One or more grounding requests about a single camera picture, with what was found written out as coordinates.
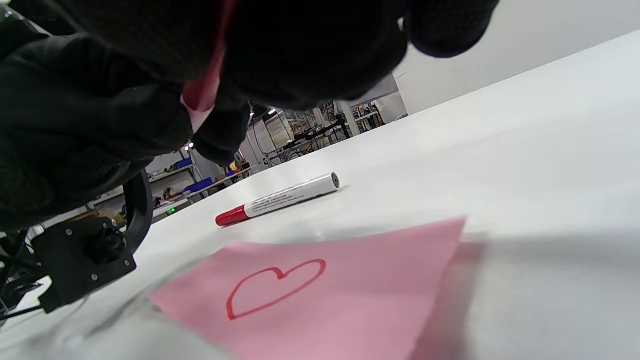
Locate person's left hand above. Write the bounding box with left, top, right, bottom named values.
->
left=0, top=30, right=251, bottom=233

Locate white marker with red cap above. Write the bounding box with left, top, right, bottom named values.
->
left=215, top=172, right=341, bottom=228

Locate person's right hand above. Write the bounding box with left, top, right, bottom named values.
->
left=50, top=0, right=501, bottom=112

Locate pink heart outline paper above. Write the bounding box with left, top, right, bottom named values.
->
left=150, top=216, right=468, bottom=360

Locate red glitter glue pen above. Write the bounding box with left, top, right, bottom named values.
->
left=181, top=0, right=237, bottom=133

